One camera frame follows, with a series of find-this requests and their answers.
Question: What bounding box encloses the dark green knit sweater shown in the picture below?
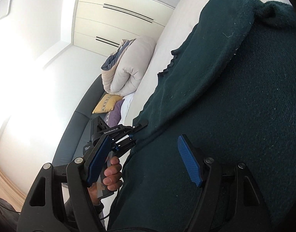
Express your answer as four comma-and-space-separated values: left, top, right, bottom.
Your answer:
107, 0, 296, 231

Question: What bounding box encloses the person left hand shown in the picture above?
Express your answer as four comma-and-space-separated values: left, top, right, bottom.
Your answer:
88, 157, 123, 205

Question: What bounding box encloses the purple patterned cushion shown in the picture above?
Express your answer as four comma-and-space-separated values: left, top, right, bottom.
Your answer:
105, 100, 124, 127

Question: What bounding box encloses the dark grey headboard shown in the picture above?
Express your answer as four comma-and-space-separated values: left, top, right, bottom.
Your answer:
52, 76, 106, 166

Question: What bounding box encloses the yellow patterned cushion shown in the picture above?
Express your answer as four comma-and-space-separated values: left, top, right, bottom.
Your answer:
92, 94, 123, 114

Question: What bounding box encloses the white crumpled pillow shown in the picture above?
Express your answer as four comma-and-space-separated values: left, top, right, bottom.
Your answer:
119, 92, 135, 125

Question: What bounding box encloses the folded beige duvet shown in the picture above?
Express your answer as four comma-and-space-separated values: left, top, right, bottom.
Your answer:
101, 36, 156, 96

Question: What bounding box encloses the white bed sheet mattress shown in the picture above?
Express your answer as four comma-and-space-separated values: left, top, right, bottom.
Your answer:
123, 0, 291, 126

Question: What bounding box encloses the cream wardrobe with handles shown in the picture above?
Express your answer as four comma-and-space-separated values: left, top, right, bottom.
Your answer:
73, 0, 174, 57

